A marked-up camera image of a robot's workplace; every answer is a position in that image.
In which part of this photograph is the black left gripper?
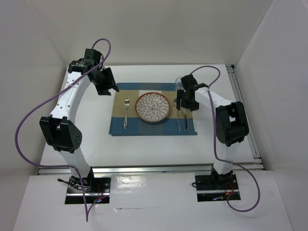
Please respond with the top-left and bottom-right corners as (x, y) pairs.
(91, 67), (119, 96)

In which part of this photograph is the silver spoon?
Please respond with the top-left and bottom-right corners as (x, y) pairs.
(173, 99), (180, 131)

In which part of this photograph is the clear drinking glass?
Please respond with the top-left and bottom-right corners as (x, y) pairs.
(175, 77), (185, 91)

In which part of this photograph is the silver knife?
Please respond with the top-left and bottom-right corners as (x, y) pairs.
(183, 108), (189, 132)

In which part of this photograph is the silver fork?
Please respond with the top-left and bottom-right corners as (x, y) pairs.
(124, 98), (130, 129)

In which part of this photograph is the floral ceramic plate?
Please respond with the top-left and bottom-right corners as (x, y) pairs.
(135, 92), (171, 123)

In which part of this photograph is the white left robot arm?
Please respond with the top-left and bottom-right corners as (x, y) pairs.
(39, 49), (119, 192)

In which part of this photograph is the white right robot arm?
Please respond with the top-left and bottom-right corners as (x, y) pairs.
(175, 74), (249, 189)

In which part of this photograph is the blue beige white placemat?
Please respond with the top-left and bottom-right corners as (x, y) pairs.
(109, 83), (197, 136)

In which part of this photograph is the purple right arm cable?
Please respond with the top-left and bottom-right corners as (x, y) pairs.
(190, 65), (261, 212)

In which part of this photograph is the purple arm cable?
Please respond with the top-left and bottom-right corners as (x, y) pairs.
(190, 65), (261, 212)
(14, 38), (112, 222)

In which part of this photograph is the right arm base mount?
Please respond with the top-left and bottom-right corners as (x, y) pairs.
(191, 174), (241, 202)

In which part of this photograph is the aluminium right side rail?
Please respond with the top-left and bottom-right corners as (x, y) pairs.
(226, 64), (264, 168)

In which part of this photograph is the aluminium rail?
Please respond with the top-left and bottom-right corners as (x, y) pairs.
(38, 163), (264, 175)
(226, 64), (264, 168)

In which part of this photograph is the aluminium front rail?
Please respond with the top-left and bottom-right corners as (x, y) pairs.
(38, 163), (264, 175)

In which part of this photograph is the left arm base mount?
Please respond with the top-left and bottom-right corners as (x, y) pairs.
(57, 177), (111, 205)

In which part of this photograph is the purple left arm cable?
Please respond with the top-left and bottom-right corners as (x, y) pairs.
(14, 38), (112, 222)

